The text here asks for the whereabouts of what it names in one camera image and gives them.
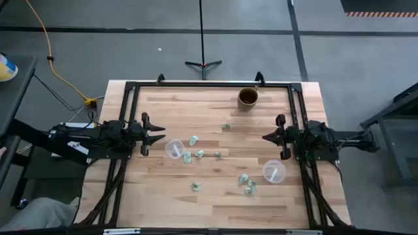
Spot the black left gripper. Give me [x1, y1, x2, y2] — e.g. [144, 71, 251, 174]
[129, 112, 167, 157]

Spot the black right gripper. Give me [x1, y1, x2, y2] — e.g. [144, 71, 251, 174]
[262, 114, 300, 161]

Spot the clear plastic bin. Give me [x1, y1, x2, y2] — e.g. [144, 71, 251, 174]
[165, 138, 187, 160]
[262, 159, 287, 184]

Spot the olive brown ceramic mug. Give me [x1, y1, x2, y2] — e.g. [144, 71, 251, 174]
[237, 86, 259, 111]

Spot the black tripod stand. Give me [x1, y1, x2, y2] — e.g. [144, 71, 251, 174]
[184, 0, 223, 81]

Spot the dark metal table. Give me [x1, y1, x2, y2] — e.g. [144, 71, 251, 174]
[360, 83, 418, 190]

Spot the black diagonal support beam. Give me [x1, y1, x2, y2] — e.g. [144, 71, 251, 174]
[6, 119, 91, 166]

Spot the person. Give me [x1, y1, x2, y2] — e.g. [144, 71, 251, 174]
[0, 196, 81, 231]

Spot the black side table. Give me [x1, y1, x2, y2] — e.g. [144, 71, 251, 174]
[0, 54, 39, 138]

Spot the yellow blue container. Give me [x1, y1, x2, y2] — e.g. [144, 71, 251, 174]
[0, 54, 19, 82]

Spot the black mat with hazard stripes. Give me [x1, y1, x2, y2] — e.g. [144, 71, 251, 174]
[340, 0, 418, 18]

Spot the black aluminium table frame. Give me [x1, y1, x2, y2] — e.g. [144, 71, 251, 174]
[76, 80, 352, 229]

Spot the silver metal bracket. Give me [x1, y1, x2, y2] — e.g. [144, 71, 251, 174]
[103, 228, 141, 235]
[286, 229, 323, 235]

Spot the thin black floor cable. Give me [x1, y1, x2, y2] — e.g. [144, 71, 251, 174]
[33, 74, 99, 127]

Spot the yellow extension cable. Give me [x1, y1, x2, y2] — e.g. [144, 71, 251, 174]
[25, 0, 99, 108]

